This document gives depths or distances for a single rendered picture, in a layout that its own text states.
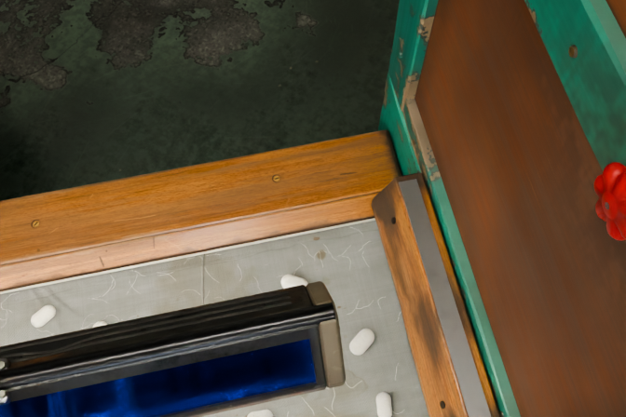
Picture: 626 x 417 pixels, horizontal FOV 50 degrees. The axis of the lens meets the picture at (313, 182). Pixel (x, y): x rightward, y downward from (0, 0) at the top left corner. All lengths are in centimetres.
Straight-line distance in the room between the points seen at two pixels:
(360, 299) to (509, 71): 40
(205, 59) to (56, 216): 112
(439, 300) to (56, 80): 150
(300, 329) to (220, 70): 152
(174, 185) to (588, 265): 57
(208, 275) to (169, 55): 120
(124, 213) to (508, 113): 53
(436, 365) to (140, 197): 43
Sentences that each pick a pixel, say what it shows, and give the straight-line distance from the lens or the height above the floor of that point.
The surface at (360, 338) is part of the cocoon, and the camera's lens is 83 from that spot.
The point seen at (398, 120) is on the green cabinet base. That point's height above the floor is 82.
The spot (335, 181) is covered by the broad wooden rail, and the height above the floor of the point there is 76.
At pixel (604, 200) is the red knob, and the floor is 124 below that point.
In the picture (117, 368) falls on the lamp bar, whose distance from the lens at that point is 49.
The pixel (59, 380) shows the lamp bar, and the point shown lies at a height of 111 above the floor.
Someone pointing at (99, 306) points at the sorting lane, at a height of 74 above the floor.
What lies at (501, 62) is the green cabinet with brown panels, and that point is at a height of 112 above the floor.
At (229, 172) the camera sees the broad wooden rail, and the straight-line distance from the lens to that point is 91.
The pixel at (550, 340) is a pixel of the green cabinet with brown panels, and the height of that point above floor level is 101.
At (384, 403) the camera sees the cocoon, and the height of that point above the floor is 76.
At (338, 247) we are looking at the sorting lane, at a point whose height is 74.
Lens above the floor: 157
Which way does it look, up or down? 64 degrees down
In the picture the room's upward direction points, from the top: straight up
